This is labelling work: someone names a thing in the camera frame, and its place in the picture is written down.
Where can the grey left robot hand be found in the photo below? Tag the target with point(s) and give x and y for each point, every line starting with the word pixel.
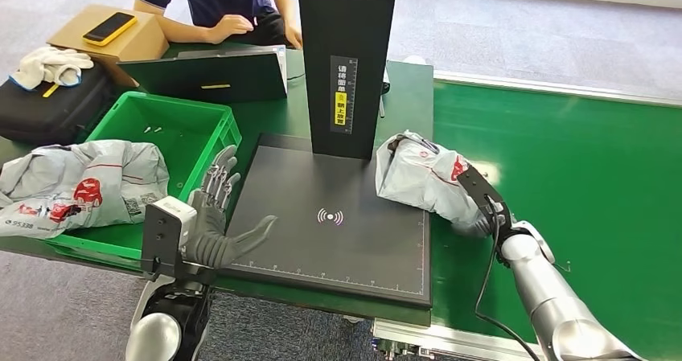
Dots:
pixel 210 241

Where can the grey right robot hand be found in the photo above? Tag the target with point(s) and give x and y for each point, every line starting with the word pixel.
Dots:
pixel 482 229

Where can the small grey courier package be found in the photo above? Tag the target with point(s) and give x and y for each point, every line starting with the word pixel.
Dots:
pixel 421 183

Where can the person's right forearm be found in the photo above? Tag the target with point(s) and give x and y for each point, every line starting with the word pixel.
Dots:
pixel 184 30

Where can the person's left forearm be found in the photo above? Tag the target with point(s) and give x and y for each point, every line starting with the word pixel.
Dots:
pixel 282 2

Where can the black inbound scanner machine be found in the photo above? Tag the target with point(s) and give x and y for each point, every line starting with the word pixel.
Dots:
pixel 330 252

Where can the green conveyor belt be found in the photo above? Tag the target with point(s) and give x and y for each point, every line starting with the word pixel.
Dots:
pixel 612 161

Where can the large grey courier package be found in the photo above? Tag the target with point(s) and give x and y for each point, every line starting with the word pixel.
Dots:
pixel 69 183

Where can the brown cardboard box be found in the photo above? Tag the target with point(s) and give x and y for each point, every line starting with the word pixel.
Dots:
pixel 136 41

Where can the green plastic crate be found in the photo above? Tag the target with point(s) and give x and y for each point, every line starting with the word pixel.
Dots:
pixel 176 124

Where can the dark laptop computer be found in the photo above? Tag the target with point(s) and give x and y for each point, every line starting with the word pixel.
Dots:
pixel 213 76

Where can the white round knob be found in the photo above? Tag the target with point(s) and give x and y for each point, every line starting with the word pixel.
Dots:
pixel 414 60

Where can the black hard case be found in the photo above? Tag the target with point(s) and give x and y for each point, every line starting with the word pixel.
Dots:
pixel 48 116

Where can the person's right hand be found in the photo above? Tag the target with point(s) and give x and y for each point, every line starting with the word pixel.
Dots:
pixel 229 27

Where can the person's hand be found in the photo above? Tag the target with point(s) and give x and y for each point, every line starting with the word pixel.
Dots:
pixel 229 27
pixel 294 36

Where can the white glove blue cuff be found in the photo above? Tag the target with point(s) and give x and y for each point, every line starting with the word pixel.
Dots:
pixel 66 75
pixel 37 63

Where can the person's left hand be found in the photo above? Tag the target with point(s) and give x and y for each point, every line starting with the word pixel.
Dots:
pixel 294 36

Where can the yellow cased smartphone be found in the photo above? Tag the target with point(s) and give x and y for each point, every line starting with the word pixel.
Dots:
pixel 109 28

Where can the right wrist camera pale box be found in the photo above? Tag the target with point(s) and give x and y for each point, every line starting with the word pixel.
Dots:
pixel 477 185

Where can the wrist camera pale box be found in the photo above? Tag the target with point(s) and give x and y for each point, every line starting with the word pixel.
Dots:
pixel 168 225
pixel 477 185

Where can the left wrist camera pale box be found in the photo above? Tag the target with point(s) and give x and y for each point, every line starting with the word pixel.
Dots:
pixel 168 225

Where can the aluminium conveyor side rail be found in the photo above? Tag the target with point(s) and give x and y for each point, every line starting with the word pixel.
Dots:
pixel 453 340
pixel 559 88

